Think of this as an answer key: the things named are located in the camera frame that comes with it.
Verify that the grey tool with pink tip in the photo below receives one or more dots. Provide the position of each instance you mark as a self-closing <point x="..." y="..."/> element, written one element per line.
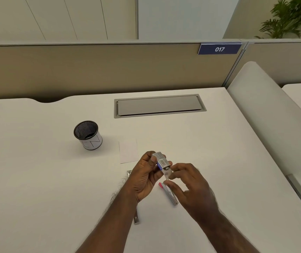
<point x="170" y="196"/>

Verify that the beige desk partition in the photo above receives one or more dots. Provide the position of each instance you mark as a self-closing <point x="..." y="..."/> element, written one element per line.
<point x="279" y="60"/>
<point x="100" y="71"/>

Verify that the person's left thumb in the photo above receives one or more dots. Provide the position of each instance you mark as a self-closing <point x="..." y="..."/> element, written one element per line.
<point x="152" y="162"/>

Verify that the person's right forearm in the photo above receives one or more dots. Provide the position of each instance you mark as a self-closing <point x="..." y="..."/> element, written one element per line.
<point x="226" y="234"/>

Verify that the green potted plant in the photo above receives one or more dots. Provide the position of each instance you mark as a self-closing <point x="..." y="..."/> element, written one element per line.
<point x="290" y="18"/>

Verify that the blue desk sign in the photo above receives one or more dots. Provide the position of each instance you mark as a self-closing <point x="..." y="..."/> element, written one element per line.
<point x="219" y="48"/>

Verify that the small grey cardboard box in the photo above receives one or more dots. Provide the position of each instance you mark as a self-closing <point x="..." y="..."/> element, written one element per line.
<point x="162" y="160"/>

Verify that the white side divider panel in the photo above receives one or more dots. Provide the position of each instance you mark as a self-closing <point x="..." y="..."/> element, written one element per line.
<point x="269" y="115"/>

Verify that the white paper sheet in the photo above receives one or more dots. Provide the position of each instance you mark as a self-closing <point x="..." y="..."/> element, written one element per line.
<point x="128" y="151"/>

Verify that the person's left hand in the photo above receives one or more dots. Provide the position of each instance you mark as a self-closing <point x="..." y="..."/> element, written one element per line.
<point x="140" y="179"/>

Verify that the person's right thumb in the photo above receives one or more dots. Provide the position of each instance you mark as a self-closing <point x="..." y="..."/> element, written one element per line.
<point x="173" y="189"/>

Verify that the person's right hand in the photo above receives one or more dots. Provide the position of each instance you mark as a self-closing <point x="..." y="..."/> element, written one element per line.
<point x="195" y="189"/>

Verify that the black mesh pen cup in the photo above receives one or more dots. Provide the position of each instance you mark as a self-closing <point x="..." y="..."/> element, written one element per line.
<point x="88" y="135"/>

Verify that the silver metal tool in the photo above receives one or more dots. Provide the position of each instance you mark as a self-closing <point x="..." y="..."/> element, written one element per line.
<point x="136" y="217"/>

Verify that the person's left forearm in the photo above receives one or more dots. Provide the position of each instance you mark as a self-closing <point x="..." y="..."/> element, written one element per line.
<point x="111" y="221"/>

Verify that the small white strip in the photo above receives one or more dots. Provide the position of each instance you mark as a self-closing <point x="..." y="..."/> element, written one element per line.
<point x="167" y="174"/>

